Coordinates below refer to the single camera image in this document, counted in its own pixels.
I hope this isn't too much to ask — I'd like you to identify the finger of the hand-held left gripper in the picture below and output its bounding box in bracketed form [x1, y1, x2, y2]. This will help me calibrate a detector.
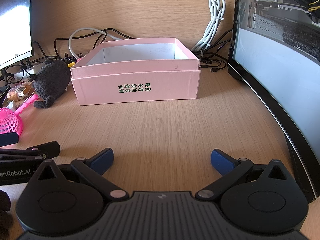
[0, 141, 61, 166]
[0, 132, 19, 146]

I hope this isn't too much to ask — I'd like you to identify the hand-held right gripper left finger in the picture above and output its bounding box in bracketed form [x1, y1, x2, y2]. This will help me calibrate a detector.
[29, 148, 127, 203]

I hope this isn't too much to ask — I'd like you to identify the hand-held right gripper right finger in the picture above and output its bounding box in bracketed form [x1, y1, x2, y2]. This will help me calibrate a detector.
[196, 149, 294, 202]

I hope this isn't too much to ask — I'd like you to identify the pink plastic mesh strainer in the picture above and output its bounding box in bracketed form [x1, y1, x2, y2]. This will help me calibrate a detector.
[0, 94, 39, 137]

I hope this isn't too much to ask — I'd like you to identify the packaged brown bread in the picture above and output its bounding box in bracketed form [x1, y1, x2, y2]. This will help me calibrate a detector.
[7, 84, 34, 101]

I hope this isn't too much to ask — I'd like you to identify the dark grey plush toy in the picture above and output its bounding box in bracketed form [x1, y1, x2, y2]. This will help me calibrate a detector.
[28, 57, 72, 109]

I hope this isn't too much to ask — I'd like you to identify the pink cardboard box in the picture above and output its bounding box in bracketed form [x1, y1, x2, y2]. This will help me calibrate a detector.
[70, 37, 202, 106]

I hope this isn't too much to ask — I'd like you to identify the person's left hand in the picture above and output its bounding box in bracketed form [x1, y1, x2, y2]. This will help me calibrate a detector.
[0, 189, 13, 233]

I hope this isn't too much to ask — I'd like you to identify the white power strip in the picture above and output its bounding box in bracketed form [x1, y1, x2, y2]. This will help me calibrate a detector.
[13, 64, 45, 79]

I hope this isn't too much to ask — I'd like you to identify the computer monitor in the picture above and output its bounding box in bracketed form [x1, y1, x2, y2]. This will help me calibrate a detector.
[227, 0, 320, 204]
[0, 0, 35, 85]

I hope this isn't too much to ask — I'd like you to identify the black cable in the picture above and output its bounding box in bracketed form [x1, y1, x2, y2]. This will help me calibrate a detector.
[54, 28, 137, 60]
[190, 29, 233, 73]

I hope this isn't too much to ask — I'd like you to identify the grey-white cable loop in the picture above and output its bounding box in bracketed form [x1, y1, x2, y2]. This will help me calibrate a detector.
[68, 28, 118, 60]

